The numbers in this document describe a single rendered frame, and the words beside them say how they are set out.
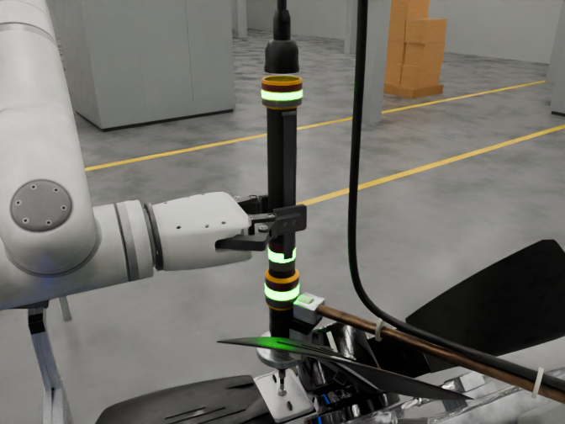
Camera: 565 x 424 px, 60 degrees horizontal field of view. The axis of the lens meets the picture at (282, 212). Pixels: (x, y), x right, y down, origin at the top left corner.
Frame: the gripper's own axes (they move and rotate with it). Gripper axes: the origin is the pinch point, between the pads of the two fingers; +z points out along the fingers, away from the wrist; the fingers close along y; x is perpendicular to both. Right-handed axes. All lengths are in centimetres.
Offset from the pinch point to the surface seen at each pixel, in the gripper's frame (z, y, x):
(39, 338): -37, -53, -46
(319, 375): 4.7, 1.8, -25.6
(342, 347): 8.6, 1.2, -22.5
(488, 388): 37, 3, -40
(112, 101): 27, -613, -108
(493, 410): 29.3, 11.2, -34.0
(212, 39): 172, -643, -42
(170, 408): -15.7, -3.4, -28.1
